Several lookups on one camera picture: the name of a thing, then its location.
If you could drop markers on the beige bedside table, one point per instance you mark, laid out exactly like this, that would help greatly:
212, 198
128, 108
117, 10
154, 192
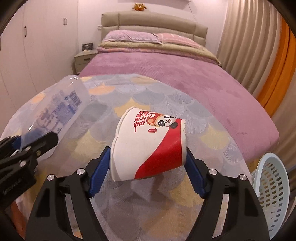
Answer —
82, 59

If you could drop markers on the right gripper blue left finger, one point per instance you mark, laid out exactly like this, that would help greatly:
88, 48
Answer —
98, 169

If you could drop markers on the small black picture frame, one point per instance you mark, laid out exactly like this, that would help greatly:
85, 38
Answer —
87, 47

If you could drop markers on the clear plastic water bottle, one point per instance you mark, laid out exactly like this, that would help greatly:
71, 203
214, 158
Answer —
57, 111

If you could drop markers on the bed with pink cover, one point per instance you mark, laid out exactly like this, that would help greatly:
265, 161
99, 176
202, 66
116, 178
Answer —
239, 112

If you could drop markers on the patterned round tablecloth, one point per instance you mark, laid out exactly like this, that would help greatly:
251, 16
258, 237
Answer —
161, 207

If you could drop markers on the purple pillow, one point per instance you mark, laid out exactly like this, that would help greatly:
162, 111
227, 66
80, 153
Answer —
131, 36

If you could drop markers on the beige curtain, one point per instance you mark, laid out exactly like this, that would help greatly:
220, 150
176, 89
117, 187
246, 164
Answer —
247, 51

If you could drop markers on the orange plush toy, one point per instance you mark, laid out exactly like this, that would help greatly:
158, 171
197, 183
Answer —
139, 7

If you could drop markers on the pink pillow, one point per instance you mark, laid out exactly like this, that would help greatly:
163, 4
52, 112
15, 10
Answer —
170, 38

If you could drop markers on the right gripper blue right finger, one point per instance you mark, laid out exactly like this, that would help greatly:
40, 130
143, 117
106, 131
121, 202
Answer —
196, 171

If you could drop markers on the white built-in wardrobe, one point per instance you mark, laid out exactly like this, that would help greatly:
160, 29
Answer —
38, 47

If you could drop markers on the red white paper bowl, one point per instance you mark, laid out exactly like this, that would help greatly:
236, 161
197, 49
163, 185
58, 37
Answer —
147, 143

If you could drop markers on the orange curtain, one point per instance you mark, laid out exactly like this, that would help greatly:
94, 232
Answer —
281, 73

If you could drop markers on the light blue plastic basket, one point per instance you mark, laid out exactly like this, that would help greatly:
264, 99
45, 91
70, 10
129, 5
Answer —
271, 184

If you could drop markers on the folded beige quilt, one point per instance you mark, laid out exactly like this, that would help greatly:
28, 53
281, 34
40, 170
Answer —
171, 49

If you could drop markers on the beige padded headboard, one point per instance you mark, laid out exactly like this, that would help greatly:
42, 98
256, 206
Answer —
153, 23

